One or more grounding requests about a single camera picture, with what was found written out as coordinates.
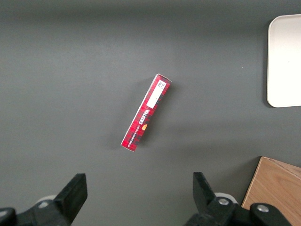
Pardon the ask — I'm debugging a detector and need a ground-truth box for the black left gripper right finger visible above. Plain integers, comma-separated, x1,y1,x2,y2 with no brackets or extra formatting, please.
185,172,292,226

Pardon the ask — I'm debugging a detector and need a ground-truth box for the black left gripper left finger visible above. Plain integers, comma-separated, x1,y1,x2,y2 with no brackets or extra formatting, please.
0,173,88,226

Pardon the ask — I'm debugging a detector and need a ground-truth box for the wooden drawer cabinet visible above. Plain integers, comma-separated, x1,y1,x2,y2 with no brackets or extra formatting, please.
241,156,301,226

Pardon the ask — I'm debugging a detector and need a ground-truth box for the red tartan biscuit box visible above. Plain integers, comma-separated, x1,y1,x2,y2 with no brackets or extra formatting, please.
121,73,172,153

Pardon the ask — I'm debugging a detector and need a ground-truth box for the cream plastic tray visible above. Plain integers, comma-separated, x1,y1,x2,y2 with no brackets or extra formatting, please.
266,14,301,108

